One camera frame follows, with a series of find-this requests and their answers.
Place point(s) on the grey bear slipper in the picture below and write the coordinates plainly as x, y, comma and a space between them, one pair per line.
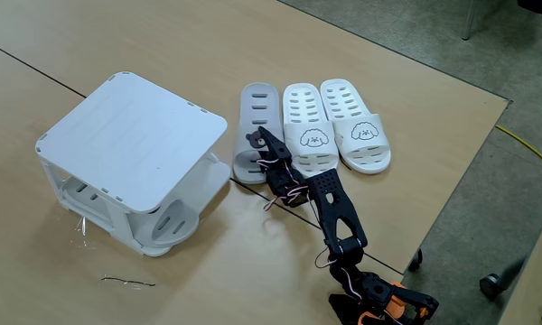
174, 223
257, 108

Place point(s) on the white plastic two-tier shoe rack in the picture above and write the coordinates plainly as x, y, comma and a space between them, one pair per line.
131, 140

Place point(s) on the clear tape strip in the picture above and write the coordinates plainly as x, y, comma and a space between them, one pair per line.
126, 282

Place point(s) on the white dog slipper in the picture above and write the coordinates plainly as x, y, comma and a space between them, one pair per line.
309, 117
359, 131

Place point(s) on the grey chair base leg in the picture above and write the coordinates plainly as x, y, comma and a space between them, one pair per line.
512, 271

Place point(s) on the dark chair seat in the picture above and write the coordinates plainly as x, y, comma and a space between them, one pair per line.
539, 6

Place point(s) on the black table caster wheel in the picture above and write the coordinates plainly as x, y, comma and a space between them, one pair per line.
415, 261

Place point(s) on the clear tape scrap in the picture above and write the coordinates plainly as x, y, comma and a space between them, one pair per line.
82, 228

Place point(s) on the metal chair leg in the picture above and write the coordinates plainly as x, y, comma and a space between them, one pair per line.
470, 20

